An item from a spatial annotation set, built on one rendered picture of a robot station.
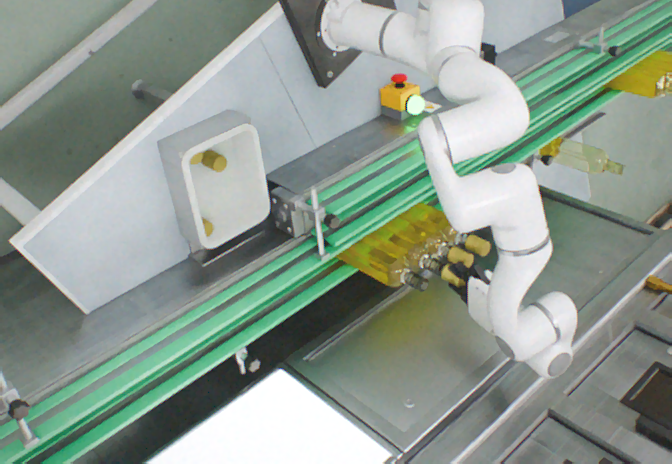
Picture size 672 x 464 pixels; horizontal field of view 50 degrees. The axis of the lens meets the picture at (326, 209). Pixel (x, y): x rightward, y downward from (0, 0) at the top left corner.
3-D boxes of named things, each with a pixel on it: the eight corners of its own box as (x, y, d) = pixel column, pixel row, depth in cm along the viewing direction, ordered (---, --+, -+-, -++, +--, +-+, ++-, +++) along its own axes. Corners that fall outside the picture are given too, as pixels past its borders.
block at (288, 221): (273, 228, 158) (293, 240, 154) (266, 192, 153) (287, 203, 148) (285, 221, 160) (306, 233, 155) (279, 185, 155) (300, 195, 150)
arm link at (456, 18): (431, 100, 124) (441, 4, 116) (408, 61, 145) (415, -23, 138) (486, 101, 124) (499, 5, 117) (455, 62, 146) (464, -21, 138)
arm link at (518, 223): (524, 197, 126) (442, 224, 127) (496, 85, 117) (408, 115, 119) (556, 240, 111) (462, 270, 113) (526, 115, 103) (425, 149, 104)
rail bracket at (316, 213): (295, 247, 155) (335, 270, 146) (284, 179, 146) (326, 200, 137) (305, 241, 156) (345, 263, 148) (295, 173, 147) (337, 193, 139)
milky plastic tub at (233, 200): (181, 238, 149) (205, 254, 144) (156, 141, 137) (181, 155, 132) (248, 202, 159) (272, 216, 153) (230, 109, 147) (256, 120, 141)
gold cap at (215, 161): (198, 153, 143) (211, 159, 140) (213, 146, 145) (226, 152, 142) (202, 169, 145) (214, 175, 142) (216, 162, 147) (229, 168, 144)
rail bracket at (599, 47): (569, 49, 206) (613, 58, 197) (571, 24, 202) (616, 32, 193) (577, 44, 208) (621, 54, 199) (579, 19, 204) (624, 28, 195)
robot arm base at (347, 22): (304, 14, 148) (358, 29, 138) (338, -33, 150) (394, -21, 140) (337, 62, 160) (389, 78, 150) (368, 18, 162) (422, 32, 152)
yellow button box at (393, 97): (379, 114, 179) (402, 121, 174) (377, 86, 175) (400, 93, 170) (399, 104, 183) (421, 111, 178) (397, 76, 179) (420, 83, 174)
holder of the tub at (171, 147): (186, 256, 153) (207, 271, 148) (156, 140, 138) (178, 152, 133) (250, 221, 162) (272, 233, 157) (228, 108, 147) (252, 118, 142)
